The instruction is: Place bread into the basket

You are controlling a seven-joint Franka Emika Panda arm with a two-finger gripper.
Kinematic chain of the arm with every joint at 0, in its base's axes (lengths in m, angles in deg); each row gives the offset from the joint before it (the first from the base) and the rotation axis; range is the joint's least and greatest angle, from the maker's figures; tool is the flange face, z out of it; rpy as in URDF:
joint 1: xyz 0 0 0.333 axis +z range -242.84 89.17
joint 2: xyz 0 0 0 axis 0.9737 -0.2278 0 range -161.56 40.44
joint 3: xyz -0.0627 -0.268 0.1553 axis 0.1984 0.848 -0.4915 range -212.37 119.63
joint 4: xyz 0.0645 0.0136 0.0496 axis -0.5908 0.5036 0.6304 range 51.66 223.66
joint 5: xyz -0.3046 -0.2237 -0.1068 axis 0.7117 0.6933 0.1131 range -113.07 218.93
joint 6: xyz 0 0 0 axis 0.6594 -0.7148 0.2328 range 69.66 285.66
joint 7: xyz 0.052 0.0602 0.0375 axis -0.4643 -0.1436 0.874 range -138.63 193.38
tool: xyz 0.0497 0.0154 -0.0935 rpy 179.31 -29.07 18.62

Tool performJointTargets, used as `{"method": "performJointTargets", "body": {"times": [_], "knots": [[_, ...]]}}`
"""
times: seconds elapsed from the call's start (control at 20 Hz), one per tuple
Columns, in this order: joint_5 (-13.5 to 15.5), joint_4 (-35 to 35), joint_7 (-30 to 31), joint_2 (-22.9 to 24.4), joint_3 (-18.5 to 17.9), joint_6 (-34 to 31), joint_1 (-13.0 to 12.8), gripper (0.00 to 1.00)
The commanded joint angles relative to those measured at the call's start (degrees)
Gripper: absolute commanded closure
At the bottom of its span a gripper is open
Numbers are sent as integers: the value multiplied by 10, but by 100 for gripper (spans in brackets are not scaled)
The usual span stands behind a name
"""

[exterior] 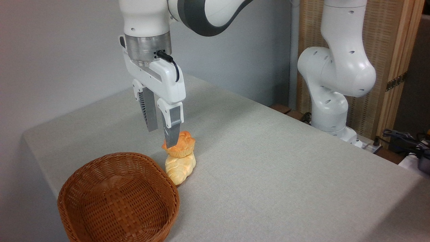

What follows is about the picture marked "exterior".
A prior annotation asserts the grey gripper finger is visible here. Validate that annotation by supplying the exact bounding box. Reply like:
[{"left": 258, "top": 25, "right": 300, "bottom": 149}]
[
  {"left": 157, "top": 98, "right": 184, "bottom": 148},
  {"left": 132, "top": 79, "right": 158, "bottom": 132}
]

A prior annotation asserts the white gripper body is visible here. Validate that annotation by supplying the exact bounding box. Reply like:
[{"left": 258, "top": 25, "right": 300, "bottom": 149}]
[{"left": 123, "top": 50, "right": 186, "bottom": 105}]

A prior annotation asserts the round orange bread roll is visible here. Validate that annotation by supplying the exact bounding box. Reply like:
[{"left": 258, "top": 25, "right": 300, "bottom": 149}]
[{"left": 162, "top": 131, "right": 196, "bottom": 158}]

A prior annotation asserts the long pale braided bread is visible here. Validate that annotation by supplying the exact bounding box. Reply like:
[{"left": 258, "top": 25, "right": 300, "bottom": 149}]
[{"left": 165, "top": 152, "right": 197, "bottom": 186}]

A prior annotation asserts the brown wicker basket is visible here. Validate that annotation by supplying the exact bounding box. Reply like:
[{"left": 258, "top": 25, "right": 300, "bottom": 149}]
[{"left": 57, "top": 152, "right": 180, "bottom": 242}]

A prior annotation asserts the grey tablecloth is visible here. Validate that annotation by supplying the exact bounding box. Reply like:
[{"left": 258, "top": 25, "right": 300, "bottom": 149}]
[{"left": 22, "top": 72, "right": 430, "bottom": 242}]

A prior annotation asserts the wooden bamboo folding screen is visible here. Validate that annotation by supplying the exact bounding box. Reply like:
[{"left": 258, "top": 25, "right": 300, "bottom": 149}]
[{"left": 296, "top": 0, "right": 425, "bottom": 148}]

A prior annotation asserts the metal screen hinge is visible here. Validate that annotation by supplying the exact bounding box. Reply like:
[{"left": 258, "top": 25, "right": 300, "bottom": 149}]
[{"left": 386, "top": 72, "right": 407, "bottom": 92}]

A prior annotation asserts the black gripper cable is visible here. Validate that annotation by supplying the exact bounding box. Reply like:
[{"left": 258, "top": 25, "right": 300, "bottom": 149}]
[{"left": 157, "top": 50, "right": 180, "bottom": 83}]

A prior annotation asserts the black cable bundle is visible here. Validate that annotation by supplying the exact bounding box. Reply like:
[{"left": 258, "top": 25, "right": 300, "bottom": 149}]
[{"left": 382, "top": 129, "right": 430, "bottom": 158}]

